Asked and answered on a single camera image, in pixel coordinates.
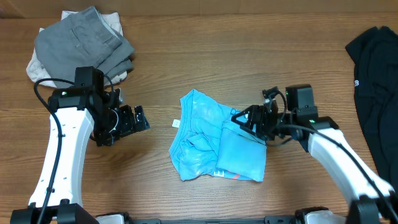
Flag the light blue printed t-shirt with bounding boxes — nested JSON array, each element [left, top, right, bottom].
[[169, 90, 267, 182]]

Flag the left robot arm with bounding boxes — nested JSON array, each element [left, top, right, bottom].
[[10, 67, 150, 224]]

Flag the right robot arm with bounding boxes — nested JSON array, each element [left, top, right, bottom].
[[231, 84, 397, 224]]

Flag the grey folded trousers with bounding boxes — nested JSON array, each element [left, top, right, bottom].
[[34, 6, 134, 81]]

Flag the black t-shirt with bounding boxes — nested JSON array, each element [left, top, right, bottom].
[[345, 26, 397, 189]]

